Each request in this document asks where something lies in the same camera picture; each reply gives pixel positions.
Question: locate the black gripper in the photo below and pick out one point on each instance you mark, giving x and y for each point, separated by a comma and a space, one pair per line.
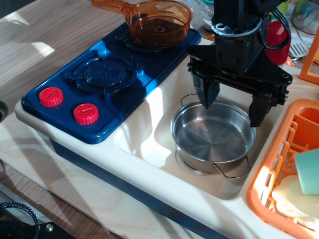
241, 63

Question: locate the small stainless steel pan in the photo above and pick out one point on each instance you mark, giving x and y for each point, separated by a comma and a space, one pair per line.
213, 140

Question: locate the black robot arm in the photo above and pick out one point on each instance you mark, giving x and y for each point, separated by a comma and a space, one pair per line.
242, 18

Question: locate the red stove knob right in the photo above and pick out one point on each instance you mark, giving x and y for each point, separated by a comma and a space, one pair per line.
86, 114

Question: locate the red stove knob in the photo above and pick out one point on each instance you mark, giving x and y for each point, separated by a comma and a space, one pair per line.
51, 97
86, 114

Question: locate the blue toy stove top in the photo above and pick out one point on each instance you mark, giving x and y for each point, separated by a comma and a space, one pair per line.
115, 75

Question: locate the red stove knob left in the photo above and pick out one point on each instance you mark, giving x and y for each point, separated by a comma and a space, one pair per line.
51, 97

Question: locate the orange plastic dish rack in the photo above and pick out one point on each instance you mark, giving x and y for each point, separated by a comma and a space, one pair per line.
297, 132

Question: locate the dark red toy dispenser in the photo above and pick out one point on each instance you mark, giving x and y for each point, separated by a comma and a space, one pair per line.
276, 35

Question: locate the metal slotted spatula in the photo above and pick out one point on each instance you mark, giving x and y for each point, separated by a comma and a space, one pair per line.
297, 51

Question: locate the teal sponge block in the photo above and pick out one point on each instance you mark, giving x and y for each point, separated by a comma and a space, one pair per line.
307, 164

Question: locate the lime green plastic container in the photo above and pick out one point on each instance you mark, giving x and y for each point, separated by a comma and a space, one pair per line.
283, 7

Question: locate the orange transparent plastic saucepan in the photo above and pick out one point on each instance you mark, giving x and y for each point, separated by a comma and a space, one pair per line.
152, 23

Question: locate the pale yellow plastic plate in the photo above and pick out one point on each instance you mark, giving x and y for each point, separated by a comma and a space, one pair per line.
292, 202

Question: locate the orange plastic frame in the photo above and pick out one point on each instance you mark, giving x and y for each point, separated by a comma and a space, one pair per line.
305, 73

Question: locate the black base plate with screw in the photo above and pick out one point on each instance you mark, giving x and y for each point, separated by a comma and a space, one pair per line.
47, 231

